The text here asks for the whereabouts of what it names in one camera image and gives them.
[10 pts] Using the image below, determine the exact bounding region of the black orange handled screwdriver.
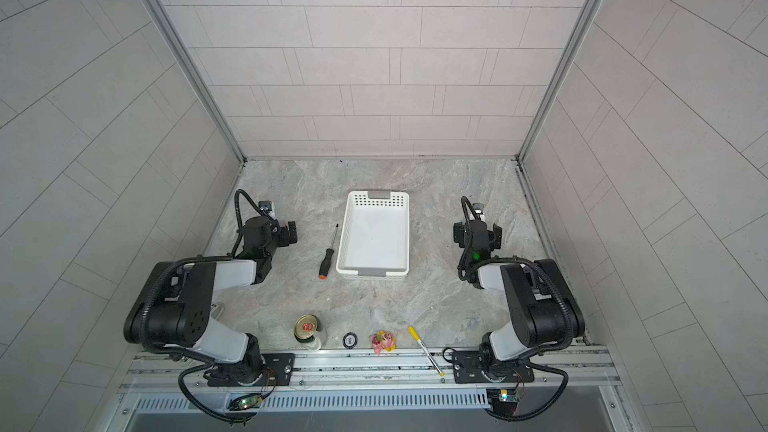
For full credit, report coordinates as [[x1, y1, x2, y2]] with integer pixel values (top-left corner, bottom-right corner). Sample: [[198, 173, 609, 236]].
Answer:
[[318, 224, 339, 280]]

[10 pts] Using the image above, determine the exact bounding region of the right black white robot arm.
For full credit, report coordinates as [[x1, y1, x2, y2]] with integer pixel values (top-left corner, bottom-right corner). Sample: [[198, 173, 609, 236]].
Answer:
[[453, 219, 586, 381]]

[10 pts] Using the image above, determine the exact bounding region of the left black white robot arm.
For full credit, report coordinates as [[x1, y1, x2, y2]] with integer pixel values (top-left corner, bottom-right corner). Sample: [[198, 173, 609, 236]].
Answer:
[[123, 215, 298, 387]]

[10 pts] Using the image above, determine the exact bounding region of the white perforated plastic bin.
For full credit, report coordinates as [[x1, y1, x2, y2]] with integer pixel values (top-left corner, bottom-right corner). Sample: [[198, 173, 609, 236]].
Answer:
[[336, 190, 410, 279]]

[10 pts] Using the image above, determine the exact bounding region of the pink yellow small toy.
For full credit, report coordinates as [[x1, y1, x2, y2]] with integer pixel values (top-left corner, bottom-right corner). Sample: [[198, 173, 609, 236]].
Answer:
[[370, 330, 396, 355]]

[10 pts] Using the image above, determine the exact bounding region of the small black round cap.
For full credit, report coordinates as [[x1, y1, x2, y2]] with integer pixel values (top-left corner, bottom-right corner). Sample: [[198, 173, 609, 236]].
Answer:
[[342, 332, 358, 349]]

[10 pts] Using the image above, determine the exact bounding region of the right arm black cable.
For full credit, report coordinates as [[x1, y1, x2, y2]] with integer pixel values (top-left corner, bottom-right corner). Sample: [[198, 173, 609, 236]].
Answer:
[[442, 196, 571, 422]]

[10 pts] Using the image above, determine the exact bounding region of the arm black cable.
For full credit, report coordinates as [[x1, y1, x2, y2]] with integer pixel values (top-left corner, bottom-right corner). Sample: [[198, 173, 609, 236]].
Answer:
[[139, 188, 278, 424], [442, 196, 571, 422]]

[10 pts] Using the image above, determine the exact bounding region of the yellow handled screwdriver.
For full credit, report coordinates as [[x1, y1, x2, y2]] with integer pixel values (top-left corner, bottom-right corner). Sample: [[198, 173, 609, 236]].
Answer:
[[408, 326, 445, 378]]

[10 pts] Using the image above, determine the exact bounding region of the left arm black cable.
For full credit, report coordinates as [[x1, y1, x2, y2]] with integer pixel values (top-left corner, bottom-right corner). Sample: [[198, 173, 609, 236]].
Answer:
[[139, 188, 278, 424]]

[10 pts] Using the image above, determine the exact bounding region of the aluminium mounting rail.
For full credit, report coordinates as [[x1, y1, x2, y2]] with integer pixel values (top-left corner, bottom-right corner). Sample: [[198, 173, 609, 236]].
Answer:
[[118, 345, 621, 407]]

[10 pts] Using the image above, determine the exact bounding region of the left corner aluminium post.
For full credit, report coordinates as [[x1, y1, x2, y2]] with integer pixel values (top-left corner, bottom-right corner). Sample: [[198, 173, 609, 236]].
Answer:
[[141, 0, 247, 165]]

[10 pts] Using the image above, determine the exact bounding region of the corner aluminium post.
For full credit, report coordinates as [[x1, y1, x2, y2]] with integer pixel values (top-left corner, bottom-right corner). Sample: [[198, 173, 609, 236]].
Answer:
[[517, 0, 603, 164], [141, 0, 247, 165]]

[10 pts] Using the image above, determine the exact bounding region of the right corner aluminium post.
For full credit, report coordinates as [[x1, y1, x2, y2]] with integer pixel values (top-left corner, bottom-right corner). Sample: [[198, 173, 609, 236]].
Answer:
[[517, 0, 603, 164]]

